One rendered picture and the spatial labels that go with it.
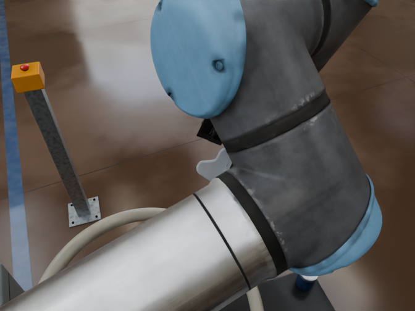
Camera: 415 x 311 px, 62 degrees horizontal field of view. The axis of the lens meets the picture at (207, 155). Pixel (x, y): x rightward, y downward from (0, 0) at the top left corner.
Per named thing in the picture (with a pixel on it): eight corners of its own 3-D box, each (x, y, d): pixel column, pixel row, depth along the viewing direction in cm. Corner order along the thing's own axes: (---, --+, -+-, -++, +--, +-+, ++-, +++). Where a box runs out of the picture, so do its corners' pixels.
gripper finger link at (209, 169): (186, 187, 55) (207, 135, 51) (221, 199, 55) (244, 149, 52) (184, 196, 52) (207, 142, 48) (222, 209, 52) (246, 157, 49)
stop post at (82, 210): (97, 197, 242) (47, 54, 166) (101, 219, 229) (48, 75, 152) (68, 204, 238) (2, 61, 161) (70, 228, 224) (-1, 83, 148)
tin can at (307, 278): (314, 292, 192) (320, 281, 183) (296, 290, 193) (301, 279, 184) (312, 274, 200) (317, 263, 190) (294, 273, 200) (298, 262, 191)
